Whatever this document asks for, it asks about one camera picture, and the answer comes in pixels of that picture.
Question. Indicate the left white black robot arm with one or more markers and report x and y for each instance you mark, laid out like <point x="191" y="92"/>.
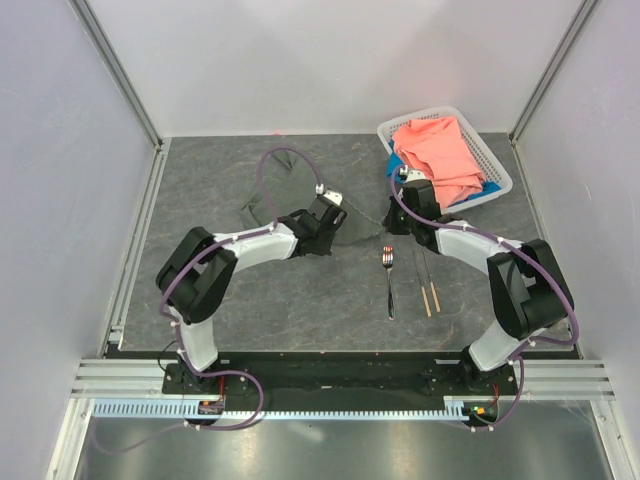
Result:
<point x="194" y="280"/>

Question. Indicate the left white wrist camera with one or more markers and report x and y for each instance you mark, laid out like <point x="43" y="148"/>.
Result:
<point x="330" y="195"/>

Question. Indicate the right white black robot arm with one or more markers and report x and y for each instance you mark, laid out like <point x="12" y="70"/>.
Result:
<point x="530" y="297"/>

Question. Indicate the blue cloth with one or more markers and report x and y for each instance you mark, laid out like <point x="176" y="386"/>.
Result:
<point x="488" y="187"/>

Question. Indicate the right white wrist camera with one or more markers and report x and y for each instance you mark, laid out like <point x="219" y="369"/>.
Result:
<point x="407" y="174"/>

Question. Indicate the salmon pink cloth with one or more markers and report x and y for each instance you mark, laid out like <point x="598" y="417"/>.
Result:
<point x="435" y="146"/>

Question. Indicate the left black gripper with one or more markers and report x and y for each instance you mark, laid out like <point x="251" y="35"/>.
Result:
<point x="324" y="249"/>

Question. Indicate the right metal chopstick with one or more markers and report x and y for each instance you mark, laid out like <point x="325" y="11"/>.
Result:
<point x="431" y="282"/>

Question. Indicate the grey cloth napkin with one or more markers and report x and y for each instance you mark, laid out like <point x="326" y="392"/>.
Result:
<point x="286" y="183"/>

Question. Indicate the white plastic basket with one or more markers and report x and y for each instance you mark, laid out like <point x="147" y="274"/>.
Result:
<point x="487" y="161"/>

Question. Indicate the slotted cable duct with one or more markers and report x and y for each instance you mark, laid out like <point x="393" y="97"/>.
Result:
<point x="452" y="410"/>

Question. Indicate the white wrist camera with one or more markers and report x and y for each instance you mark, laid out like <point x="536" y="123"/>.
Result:
<point x="330" y="195"/>
<point x="407" y="174"/>

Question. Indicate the silver metal fork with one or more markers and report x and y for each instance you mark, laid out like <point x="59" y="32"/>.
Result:
<point x="388" y="262"/>

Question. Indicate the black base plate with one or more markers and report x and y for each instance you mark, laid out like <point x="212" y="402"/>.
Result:
<point x="436" y="374"/>

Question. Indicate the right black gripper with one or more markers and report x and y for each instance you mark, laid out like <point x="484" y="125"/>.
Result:
<point x="389" y="222"/>

